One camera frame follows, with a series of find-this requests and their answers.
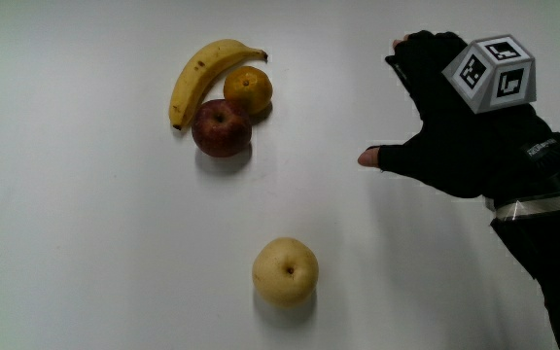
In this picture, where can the orange mandarin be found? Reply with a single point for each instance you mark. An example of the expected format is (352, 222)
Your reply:
(248, 90)

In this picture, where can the yellow round pear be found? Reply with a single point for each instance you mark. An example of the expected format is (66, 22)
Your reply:
(285, 272)

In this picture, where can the red apple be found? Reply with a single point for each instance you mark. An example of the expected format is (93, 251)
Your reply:
(221, 128)

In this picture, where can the yellow banana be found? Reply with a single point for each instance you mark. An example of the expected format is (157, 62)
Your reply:
(197, 78)

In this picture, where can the person's right hand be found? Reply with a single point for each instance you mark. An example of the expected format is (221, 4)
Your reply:
(455, 146)

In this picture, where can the person's right forearm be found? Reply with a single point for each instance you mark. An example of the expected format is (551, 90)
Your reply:
(557, 243)

